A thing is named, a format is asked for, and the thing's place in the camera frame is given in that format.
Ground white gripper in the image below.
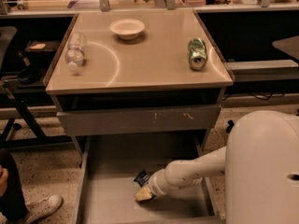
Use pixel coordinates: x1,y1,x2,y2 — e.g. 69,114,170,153
135,169,171,202

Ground blue rxbar blueberry wrapper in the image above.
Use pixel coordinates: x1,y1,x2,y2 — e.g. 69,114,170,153
134,171,150,187

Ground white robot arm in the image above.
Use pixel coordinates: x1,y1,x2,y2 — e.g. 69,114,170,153
135,110,299,224

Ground open middle drawer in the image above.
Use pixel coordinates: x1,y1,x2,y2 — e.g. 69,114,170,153
74,133,225,224

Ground top drawer front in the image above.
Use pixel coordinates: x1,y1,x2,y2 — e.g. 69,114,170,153
57,105,221,136

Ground grey drawer cabinet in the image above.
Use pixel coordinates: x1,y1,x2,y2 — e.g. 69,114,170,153
42,8,235,224

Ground white sneaker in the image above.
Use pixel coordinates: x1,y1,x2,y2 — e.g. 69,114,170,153
20,195,64,224

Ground black wheeled stand base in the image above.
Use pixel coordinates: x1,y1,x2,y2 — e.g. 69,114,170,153
226,119,235,133

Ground dark trouser leg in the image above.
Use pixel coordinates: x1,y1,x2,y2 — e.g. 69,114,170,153
0,148,28,222

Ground crushed green soda can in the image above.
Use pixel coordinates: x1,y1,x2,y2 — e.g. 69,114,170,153
188,38,207,70

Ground clear plastic water bottle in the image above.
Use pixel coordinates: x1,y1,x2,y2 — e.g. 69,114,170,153
64,32,87,73

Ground white paper bowl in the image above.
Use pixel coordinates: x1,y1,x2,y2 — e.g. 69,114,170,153
109,19,145,40

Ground black chair frame left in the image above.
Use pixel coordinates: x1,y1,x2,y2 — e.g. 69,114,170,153
0,26,71,149

